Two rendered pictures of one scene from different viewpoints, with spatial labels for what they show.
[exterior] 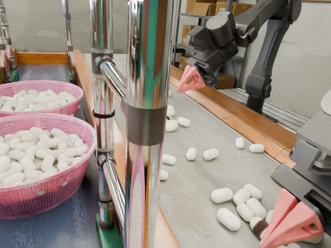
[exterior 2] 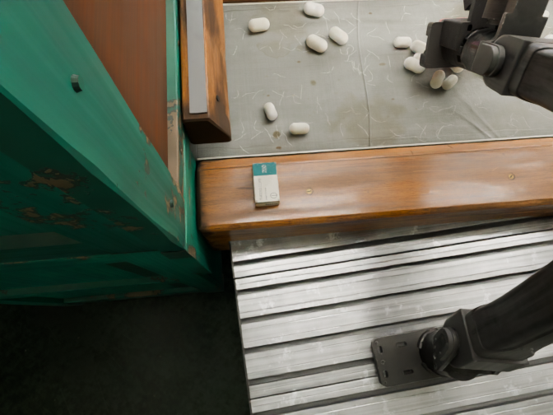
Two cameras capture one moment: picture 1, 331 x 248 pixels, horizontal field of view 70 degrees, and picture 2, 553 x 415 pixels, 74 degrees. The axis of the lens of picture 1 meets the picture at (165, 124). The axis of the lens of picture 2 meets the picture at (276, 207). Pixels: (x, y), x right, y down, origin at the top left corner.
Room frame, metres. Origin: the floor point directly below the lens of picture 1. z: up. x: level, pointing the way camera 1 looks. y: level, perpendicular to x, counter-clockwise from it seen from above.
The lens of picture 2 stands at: (0.09, -0.68, 1.27)
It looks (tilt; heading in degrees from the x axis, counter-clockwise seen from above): 74 degrees down; 100
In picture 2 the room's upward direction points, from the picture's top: 10 degrees clockwise
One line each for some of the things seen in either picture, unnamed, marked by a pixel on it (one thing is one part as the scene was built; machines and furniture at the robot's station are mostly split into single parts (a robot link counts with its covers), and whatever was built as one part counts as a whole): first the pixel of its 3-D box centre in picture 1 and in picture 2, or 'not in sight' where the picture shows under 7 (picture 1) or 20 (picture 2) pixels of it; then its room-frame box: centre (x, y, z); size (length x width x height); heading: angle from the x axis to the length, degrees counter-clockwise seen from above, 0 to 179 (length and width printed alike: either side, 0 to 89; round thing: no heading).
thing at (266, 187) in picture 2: not in sight; (265, 184); (0.04, -0.50, 0.78); 0.06 x 0.04 x 0.02; 115
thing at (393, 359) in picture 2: not in sight; (448, 353); (0.37, -0.64, 0.71); 0.20 x 0.07 x 0.08; 29
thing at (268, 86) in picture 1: (258, 89); not in sight; (0.89, -0.34, 0.77); 0.09 x 0.06 x 0.06; 44
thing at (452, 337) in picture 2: not in sight; (470, 351); (0.37, -0.63, 0.77); 0.09 x 0.06 x 0.06; 15
